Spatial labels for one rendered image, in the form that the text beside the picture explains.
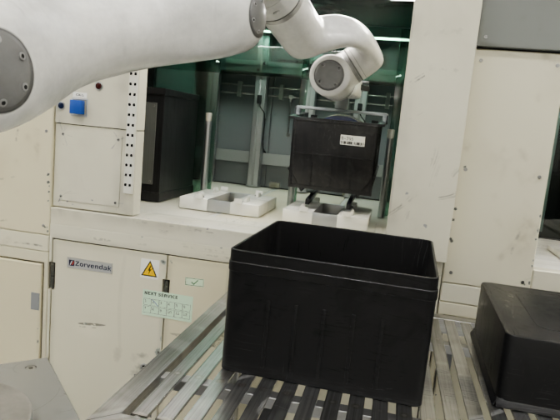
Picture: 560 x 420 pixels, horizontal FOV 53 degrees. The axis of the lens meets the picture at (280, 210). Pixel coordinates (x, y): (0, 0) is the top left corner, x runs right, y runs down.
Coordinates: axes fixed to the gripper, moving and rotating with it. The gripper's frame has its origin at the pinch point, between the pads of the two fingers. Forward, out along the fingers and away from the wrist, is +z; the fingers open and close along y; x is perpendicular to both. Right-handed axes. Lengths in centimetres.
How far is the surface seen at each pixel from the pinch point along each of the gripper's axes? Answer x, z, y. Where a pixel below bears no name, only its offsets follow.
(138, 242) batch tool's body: -40, -32, -39
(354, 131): -10.6, -9.1, 4.7
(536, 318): -35, -63, 38
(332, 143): -14.1, -8.7, -0.4
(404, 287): -30, -77, 18
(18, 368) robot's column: -45, -86, -29
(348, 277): -30, -77, 11
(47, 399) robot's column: -45, -92, -21
